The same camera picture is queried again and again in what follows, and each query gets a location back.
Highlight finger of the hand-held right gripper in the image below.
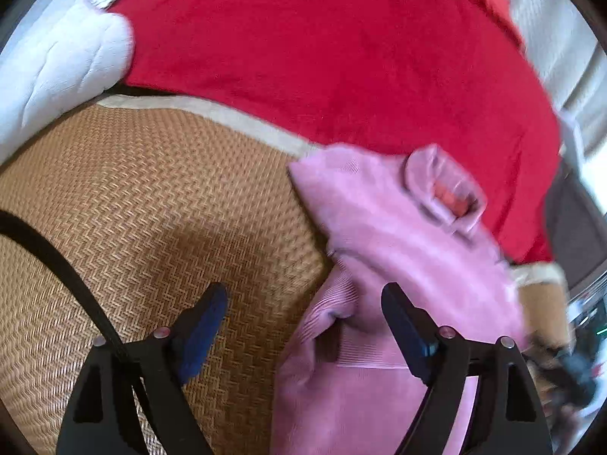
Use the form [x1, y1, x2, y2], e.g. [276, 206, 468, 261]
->
[531, 336, 599, 408]

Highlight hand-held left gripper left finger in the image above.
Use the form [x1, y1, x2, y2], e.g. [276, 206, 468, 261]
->
[57, 282, 229, 455]

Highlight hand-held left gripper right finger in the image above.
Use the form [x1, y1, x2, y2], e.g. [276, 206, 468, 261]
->
[381, 282, 554, 455]

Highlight pink ribbed sweater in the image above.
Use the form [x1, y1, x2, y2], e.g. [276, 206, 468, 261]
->
[272, 144, 533, 455]

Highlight woven straw mat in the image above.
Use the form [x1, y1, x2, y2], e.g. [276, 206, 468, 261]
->
[0, 95, 576, 455]

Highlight cream dotted curtain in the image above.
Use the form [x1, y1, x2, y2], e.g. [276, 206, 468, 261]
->
[493, 0, 607, 162]

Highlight red blanket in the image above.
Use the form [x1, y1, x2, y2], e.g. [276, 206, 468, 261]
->
[107, 0, 566, 266]

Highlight black cable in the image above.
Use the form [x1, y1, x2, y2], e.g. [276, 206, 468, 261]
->
[0, 209, 153, 455]

